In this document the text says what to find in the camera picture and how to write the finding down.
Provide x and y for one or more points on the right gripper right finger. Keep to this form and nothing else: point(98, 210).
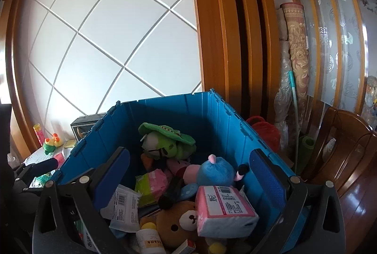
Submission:
point(307, 218)

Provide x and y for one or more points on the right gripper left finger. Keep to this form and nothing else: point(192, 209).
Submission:
point(60, 206)

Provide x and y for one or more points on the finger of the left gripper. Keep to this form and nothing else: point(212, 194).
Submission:
point(33, 170)

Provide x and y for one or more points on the light blue tablecloth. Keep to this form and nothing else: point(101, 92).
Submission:
point(61, 154)

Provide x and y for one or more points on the green yellow duck plush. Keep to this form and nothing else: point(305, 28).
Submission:
point(51, 144)

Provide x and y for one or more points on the pink yellow candy tube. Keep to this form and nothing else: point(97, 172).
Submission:
point(39, 133)

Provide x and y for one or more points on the yellow sponge block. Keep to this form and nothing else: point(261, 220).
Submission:
point(70, 143)

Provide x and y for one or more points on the white barcode sachet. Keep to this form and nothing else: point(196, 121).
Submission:
point(122, 210)

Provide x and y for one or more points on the black gift bag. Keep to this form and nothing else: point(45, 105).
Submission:
point(82, 125)

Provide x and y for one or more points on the wooden chair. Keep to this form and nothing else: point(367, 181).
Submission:
point(345, 154)

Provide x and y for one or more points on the white pill bottle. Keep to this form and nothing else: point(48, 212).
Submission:
point(148, 240)

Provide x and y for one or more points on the pink green tissue pack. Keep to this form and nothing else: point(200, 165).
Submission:
point(151, 186)

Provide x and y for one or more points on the red plastic basket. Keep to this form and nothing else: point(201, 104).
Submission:
point(268, 132)

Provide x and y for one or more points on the blue round plush toy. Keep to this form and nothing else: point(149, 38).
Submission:
point(216, 171)

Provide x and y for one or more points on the brown bear plush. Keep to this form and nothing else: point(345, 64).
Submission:
point(175, 225)

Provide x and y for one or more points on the green frog hat plush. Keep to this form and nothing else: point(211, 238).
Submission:
point(162, 141)

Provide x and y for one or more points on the blue folding storage crate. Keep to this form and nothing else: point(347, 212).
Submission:
point(206, 117)

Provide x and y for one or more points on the teal mop handle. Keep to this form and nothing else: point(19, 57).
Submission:
point(295, 106)

